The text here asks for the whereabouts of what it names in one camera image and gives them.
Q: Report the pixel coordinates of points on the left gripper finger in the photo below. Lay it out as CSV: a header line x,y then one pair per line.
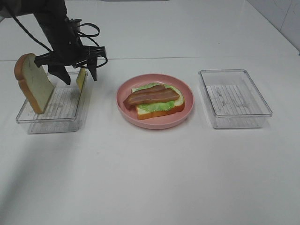
x,y
92,67
60,72

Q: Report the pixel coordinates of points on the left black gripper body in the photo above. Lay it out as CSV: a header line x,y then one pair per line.
x,y
70,48

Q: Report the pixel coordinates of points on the yellow cheese slice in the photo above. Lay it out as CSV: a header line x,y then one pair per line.
x,y
80,81

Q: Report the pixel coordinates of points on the bread slice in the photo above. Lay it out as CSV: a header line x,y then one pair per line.
x,y
159,113
33,82

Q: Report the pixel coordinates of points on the bacon strip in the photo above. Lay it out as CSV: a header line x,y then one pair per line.
x,y
164,95
141,92

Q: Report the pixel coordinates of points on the green lettuce leaf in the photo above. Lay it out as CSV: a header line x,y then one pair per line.
x,y
159,106

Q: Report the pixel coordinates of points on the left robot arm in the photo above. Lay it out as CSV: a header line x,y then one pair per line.
x,y
44,11

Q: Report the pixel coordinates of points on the left clear plastic container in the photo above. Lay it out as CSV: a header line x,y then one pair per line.
x,y
64,113

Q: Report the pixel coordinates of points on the clear plastic container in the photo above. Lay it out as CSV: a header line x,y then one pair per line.
x,y
64,113
232,99

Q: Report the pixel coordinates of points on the pink round plate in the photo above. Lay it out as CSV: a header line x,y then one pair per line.
x,y
162,122

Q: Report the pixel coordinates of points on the right clear plastic container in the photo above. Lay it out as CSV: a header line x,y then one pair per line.
x,y
232,99

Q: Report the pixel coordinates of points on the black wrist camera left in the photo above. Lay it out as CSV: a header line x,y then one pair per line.
x,y
75,24

